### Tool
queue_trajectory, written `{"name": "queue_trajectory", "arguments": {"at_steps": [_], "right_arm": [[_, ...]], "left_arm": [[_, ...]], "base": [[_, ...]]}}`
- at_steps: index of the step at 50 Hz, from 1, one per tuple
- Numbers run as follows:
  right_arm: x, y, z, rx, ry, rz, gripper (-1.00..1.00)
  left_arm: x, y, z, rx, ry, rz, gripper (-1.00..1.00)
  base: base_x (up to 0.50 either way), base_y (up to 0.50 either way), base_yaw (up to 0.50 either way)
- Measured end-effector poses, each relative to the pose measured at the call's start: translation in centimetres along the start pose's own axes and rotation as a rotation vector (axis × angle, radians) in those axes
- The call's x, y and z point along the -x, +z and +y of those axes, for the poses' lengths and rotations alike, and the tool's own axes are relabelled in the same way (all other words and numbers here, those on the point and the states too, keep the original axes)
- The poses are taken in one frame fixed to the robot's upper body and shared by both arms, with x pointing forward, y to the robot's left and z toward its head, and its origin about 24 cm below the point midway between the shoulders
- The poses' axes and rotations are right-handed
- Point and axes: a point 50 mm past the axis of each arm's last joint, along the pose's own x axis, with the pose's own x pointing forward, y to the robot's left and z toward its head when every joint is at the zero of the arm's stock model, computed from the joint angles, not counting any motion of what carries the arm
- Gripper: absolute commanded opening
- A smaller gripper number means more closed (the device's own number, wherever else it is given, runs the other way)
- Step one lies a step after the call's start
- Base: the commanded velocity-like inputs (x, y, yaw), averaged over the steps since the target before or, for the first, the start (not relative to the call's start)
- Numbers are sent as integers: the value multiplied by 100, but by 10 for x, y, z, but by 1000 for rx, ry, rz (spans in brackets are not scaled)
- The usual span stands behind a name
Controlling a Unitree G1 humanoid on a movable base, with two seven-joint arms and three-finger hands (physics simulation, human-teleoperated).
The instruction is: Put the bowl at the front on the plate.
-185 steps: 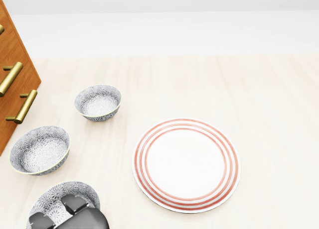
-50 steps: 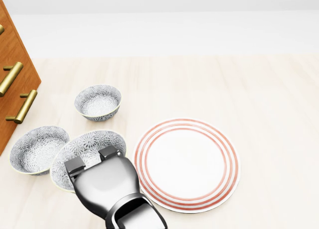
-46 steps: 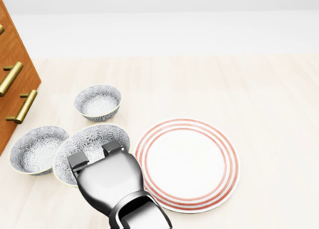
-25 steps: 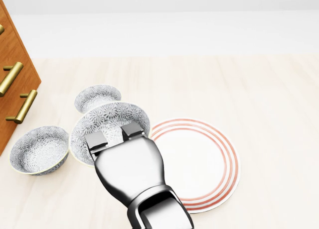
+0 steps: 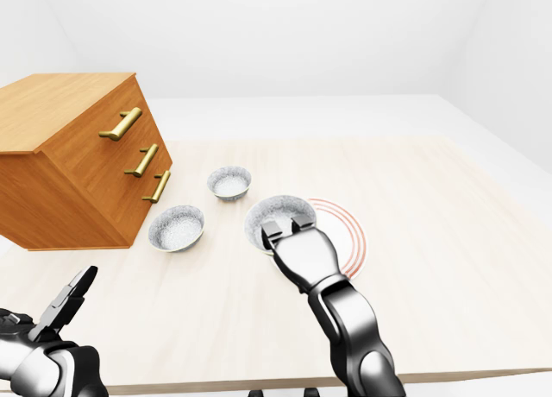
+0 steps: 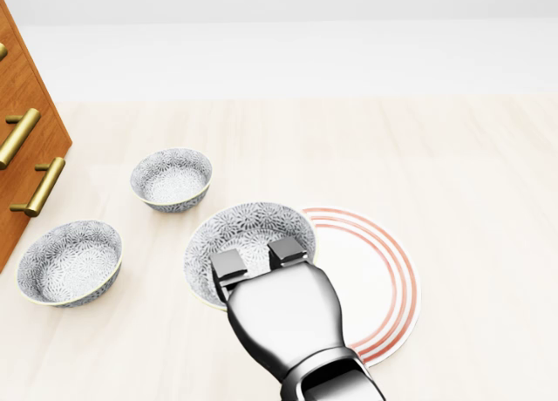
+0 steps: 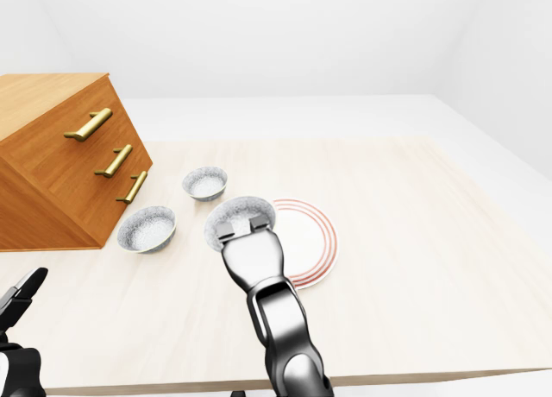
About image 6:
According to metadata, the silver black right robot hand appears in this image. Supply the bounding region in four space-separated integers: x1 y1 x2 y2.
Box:
209 238 346 381

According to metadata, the grey floral patterned bowl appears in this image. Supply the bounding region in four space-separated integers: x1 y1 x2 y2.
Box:
182 201 318 312
16 220 124 309
129 146 214 214

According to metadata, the white plate with red rings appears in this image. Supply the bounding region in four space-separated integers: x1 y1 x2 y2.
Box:
300 207 423 370

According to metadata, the wooden cabinet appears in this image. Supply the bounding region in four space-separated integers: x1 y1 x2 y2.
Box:
0 0 73 275

